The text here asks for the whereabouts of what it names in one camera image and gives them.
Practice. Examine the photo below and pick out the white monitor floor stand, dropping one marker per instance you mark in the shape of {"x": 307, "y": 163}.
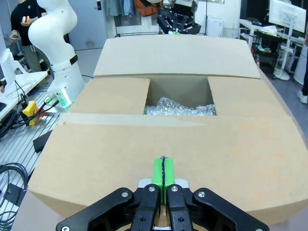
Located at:
{"x": 282, "y": 76}

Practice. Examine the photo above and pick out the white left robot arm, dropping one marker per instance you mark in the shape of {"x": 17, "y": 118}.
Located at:
{"x": 60, "y": 36}

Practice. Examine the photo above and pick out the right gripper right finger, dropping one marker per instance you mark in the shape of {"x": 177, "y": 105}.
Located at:
{"x": 178, "y": 204}

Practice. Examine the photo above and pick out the person black shirt khaki trousers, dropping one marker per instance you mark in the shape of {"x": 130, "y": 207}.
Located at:
{"x": 17, "y": 27}

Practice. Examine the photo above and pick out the white work table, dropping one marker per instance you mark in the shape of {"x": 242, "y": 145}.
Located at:
{"x": 29, "y": 79}

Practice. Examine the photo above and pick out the white box appliance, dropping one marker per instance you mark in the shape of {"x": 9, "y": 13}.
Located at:
{"x": 214, "y": 27}

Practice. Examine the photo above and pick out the black power adapter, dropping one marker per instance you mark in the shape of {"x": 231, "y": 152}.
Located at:
{"x": 14, "y": 193}

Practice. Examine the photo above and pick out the orange jacket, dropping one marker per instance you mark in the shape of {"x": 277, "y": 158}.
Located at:
{"x": 144, "y": 7}

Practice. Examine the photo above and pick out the white lab desk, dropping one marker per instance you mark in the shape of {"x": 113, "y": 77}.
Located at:
{"x": 247, "y": 24}

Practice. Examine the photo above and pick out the white equipment stand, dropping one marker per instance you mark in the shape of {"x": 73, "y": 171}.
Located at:
{"x": 6, "y": 62}

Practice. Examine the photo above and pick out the aluminium slotted base plate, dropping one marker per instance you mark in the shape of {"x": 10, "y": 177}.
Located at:
{"x": 19, "y": 149}

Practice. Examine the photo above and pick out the small colourful item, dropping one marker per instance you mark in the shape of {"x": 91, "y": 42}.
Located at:
{"x": 26, "y": 20}

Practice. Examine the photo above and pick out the clear plastic wrap pile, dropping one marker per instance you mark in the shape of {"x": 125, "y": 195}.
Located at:
{"x": 269, "y": 30}

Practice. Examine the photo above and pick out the clear bubble wrap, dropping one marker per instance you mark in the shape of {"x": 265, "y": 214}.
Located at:
{"x": 178, "y": 109}

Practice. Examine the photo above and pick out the bystander right hand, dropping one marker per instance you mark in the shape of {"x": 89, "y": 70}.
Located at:
{"x": 15, "y": 38}

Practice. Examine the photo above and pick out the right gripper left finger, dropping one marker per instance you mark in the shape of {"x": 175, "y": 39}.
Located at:
{"x": 146, "y": 204}

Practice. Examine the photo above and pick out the brown cardboard box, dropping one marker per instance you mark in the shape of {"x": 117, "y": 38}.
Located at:
{"x": 168, "y": 144}

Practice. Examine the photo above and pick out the yellow emergency stop box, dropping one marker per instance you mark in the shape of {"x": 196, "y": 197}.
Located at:
{"x": 30, "y": 111}

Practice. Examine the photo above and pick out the person black trousers white shoes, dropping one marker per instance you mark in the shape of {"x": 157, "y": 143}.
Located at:
{"x": 305, "y": 72}

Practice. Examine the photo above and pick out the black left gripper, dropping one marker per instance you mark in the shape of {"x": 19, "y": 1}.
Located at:
{"x": 183, "y": 8}

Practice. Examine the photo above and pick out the blue hanging jacket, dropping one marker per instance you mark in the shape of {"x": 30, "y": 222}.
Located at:
{"x": 128, "y": 6}

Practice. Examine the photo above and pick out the large white-framed monitor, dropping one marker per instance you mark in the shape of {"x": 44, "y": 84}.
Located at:
{"x": 284, "y": 12}

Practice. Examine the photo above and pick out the grey hanging shirt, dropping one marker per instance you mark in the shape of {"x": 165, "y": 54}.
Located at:
{"x": 114, "y": 7}

